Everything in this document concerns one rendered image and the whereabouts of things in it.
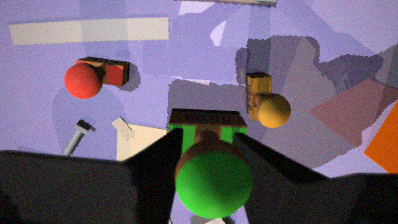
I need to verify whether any beige card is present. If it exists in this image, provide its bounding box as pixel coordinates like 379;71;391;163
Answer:
111;117;169;161

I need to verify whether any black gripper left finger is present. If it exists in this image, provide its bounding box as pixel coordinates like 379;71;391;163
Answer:
0;128;183;224

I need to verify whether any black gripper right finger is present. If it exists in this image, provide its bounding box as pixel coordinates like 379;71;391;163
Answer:
232;132;398;224

